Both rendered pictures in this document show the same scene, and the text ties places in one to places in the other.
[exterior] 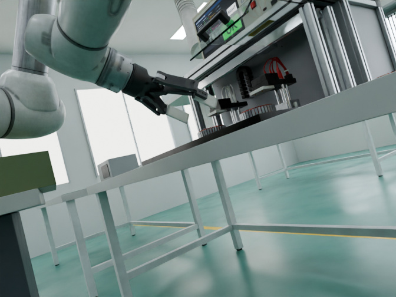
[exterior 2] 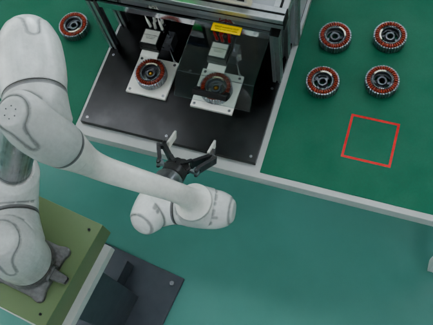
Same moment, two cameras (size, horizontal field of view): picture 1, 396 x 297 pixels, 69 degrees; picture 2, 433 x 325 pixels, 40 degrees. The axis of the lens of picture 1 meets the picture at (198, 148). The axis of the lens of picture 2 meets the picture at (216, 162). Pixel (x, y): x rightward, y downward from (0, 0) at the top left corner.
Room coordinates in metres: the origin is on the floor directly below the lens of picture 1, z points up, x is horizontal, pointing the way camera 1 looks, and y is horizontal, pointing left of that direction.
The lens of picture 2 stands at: (-0.04, 0.22, 2.58)
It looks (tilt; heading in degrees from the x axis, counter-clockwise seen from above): 67 degrees down; 340
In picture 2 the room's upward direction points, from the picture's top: 19 degrees counter-clockwise
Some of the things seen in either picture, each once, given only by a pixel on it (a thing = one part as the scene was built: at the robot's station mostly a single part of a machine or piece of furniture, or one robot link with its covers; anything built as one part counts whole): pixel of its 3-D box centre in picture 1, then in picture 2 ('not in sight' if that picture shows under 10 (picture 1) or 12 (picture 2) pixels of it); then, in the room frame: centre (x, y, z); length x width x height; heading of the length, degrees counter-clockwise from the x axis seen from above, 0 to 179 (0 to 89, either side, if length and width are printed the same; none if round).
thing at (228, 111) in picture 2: not in sight; (217, 91); (0.89, -0.21, 0.78); 0.15 x 0.15 x 0.01; 35
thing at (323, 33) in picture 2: not in sight; (334, 37); (0.80, -0.65, 0.77); 0.11 x 0.11 x 0.04
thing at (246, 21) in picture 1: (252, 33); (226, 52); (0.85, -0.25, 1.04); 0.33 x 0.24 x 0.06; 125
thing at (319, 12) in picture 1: (249, 58); not in sight; (1.10, -0.28, 1.04); 0.62 x 0.02 x 0.03; 35
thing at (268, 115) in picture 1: (239, 135); (186, 83); (1.00, -0.15, 0.76); 0.64 x 0.47 x 0.02; 35
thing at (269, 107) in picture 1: (257, 114); not in sight; (0.89, -0.21, 0.80); 0.11 x 0.11 x 0.04
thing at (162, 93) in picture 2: not in sight; (152, 77); (1.09, -0.07, 0.78); 0.15 x 0.15 x 0.01; 35
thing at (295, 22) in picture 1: (236, 62); (180, 18); (1.05, -0.22, 1.03); 0.62 x 0.01 x 0.03; 35
